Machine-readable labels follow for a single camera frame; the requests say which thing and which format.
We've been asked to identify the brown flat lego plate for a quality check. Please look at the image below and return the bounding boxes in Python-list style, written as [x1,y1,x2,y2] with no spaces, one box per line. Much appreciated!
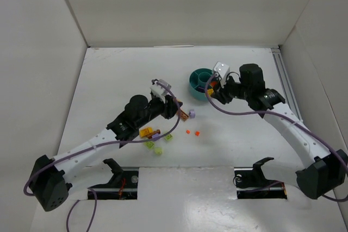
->
[177,110,190,122]

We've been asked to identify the lilac square lego brick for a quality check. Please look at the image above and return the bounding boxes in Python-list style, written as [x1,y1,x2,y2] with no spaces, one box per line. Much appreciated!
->
[152,133,160,141]

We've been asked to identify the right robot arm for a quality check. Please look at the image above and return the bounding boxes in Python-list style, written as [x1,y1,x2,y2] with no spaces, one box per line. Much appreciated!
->
[207,62,347,199]

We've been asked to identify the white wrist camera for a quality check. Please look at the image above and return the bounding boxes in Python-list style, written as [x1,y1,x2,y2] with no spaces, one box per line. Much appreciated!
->
[150,79,171,103]
[213,61,230,86]

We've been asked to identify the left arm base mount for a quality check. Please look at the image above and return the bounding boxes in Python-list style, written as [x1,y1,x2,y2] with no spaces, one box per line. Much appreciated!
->
[91,158,139,200]

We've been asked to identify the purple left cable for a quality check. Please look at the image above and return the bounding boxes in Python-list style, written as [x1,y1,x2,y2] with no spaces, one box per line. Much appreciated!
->
[23,79,182,232]

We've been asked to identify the teal divided round container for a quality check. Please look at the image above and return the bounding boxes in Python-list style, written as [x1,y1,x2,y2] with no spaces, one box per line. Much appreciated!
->
[189,68,213,102]

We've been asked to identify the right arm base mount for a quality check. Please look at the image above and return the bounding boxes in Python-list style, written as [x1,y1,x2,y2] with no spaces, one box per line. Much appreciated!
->
[233,157,288,199]

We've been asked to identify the yellow lego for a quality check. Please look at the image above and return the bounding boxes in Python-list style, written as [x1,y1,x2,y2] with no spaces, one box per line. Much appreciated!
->
[207,88,214,96]

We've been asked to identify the pale yellow lego brick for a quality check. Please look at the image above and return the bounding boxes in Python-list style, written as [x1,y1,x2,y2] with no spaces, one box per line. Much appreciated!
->
[154,147,163,155]

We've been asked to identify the lime green lego brick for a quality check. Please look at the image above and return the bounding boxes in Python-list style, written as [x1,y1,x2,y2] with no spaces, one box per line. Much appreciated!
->
[144,141,155,150]

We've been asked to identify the purple cable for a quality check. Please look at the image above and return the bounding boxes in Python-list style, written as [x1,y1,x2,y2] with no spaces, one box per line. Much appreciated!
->
[23,79,182,232]
[205,73,348,202]

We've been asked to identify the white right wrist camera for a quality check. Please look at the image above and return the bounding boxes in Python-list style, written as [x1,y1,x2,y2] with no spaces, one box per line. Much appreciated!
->
[213,61,230,86]

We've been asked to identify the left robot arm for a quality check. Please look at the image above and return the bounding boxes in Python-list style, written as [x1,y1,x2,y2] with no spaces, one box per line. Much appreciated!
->
[23,94,183,212]

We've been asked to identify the dark brown lego piece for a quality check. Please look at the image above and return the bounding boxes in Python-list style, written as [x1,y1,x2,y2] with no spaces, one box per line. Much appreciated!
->
[146,129,161,139]

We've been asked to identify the yellow orange lego brick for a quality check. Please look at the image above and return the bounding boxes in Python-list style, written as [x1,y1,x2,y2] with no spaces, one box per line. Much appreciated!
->
[139,127,153,138]

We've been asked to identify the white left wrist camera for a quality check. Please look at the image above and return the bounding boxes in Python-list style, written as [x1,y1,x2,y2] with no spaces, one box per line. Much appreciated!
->
[150,79,171,103]

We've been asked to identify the aluminium rail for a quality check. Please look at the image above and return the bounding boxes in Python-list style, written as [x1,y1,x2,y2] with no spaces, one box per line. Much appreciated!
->
[271,48,302,120]

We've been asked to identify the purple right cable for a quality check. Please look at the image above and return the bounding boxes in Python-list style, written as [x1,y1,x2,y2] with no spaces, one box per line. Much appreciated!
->
[205,73,348,202]

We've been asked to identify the lilac round lego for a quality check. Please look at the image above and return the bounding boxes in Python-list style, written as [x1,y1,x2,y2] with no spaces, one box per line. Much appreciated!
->
[189,110,196,118]

